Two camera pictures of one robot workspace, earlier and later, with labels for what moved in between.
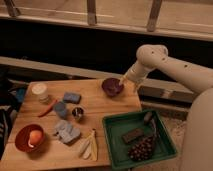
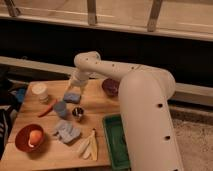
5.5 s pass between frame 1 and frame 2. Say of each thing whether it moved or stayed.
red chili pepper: stayed
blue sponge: stayed
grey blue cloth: stayed
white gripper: moved
